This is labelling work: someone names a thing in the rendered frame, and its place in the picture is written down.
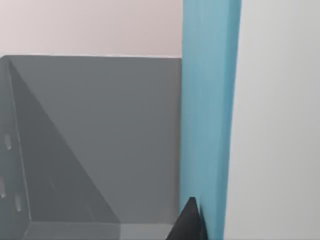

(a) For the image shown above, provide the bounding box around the grey pierced drawer inside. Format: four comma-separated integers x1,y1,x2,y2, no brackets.
0,54,183,240

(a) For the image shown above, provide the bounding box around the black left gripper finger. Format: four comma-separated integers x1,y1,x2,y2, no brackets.
164,196,208,240

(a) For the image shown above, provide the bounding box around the light blue panel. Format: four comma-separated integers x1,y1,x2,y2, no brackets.
178,0,243,240

